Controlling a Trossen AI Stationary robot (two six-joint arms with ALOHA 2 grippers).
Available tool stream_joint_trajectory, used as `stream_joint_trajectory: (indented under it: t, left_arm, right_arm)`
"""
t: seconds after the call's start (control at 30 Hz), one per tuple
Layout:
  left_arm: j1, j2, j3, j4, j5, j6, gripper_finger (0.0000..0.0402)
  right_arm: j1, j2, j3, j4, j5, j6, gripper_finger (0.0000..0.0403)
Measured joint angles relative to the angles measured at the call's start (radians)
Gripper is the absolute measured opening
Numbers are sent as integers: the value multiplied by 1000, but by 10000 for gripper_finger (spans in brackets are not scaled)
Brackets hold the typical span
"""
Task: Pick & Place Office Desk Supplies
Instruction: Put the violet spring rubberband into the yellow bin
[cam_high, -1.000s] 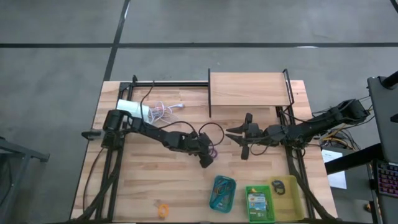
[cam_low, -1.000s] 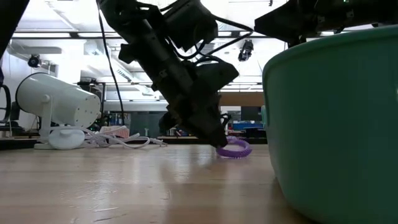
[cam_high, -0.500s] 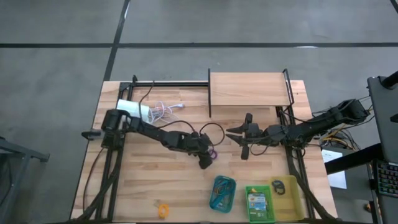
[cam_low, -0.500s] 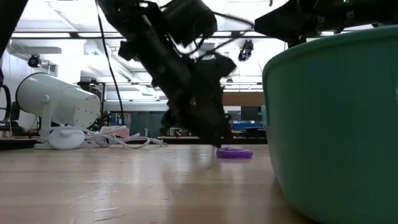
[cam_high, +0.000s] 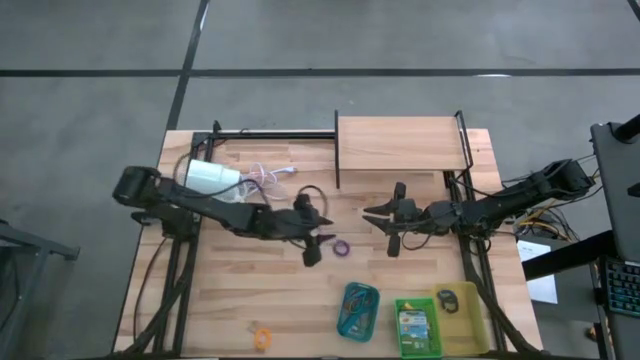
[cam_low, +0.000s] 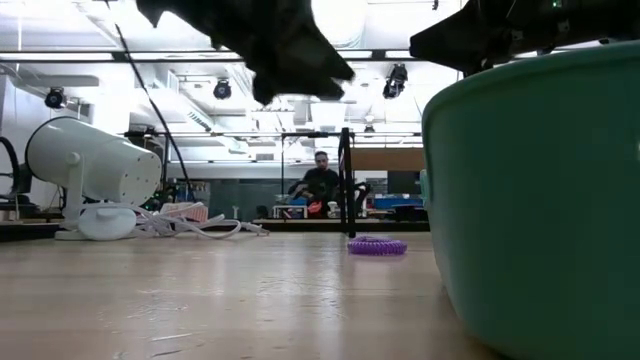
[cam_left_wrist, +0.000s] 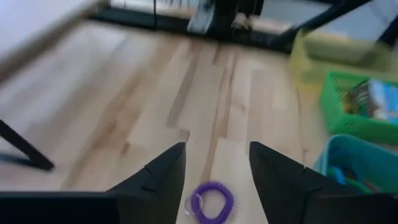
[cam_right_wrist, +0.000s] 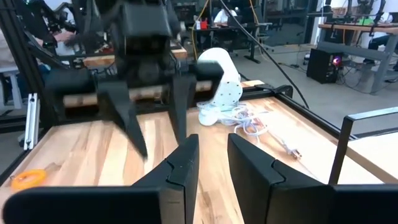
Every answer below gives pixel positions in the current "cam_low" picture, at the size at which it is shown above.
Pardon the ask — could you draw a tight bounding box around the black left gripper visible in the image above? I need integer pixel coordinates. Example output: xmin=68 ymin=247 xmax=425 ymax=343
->
xmin=209 ymin=0 xmax=357 ymax=107

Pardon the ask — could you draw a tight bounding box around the small white stand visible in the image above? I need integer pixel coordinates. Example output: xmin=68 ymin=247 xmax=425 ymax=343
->
xmin=272 ymin=203 xmax=309 ymax=220

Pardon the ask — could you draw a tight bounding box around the person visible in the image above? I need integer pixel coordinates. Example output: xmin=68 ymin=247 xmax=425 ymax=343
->
xmin=286 ymin=150 xmax=352 ymax=219

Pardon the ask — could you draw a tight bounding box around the purple coil keychain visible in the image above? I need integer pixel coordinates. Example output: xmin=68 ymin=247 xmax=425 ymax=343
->
xmin=347 ymin=235 xmax=409 ymax=257

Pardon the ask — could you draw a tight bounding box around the black far frame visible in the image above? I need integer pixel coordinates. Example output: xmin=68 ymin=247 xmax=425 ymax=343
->
xmin=123 ymin=128 xmax=424 ymax=221

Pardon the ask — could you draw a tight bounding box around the teal plastic basket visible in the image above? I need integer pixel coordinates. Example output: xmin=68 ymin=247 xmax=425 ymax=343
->
xmin=418 ymin=38 xmax=640 ymax=360

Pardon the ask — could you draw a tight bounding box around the white desk lamp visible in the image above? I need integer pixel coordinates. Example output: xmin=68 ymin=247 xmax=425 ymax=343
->
xmin=24 ymin=115 xmax=164 ymax=242

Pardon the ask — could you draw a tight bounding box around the black aluminium frame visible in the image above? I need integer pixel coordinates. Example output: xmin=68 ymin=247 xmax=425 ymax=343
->
xmin=0 ymin=217 xmax=431 ymax=242

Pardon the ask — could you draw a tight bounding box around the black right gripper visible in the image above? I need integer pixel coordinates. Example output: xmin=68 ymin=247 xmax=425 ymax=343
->
xmin=408 ymin=0 xmax=571 ymax=76

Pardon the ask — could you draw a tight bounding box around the blue plastic crate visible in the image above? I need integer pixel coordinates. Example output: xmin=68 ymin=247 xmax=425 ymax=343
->
xmin=373 ymin=195 xmax=424 ymax=210

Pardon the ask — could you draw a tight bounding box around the white power cable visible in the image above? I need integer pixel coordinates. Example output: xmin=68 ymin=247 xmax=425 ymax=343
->
xmin=97 ymin=199 xmax=271 ymax=241

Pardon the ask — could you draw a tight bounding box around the black ceiling spotlight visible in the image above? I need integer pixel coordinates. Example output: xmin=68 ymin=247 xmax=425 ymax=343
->
xmin=382 ymin=63 xmax=410 ymax=100
xmin=43 ymin=86 xmax=68 ymax=110
xmin=212 ymin=78 xmax=234 ymax=101

